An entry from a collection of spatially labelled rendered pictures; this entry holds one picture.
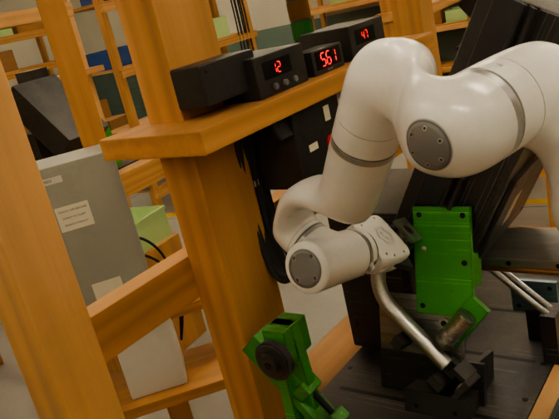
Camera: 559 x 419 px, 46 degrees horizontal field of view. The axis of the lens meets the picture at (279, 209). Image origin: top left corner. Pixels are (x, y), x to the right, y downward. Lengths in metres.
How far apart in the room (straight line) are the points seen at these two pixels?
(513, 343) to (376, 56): 0.90
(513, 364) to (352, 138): 0.77
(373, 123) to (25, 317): 0.55
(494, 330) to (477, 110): 1.00
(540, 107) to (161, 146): 0.61
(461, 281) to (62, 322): 0.71
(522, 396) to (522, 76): 0.80
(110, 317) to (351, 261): 0.43
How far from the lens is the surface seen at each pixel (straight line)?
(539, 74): 0.72
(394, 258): 1.17
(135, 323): 1.22
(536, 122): 0.71
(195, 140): 1.03
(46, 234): 0.99
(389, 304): 1.32
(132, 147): 1.14
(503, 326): 1.60
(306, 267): 1.02
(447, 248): 1.28
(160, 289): 1.25
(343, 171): 0.88
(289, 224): 1.06
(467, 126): 0.63
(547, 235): 1.46
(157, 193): 6.38
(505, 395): 1.38
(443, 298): 1.30
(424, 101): 0.65
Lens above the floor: 1.70
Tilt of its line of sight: 17 degrees down
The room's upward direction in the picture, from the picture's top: 13 degrees counter-clockwise
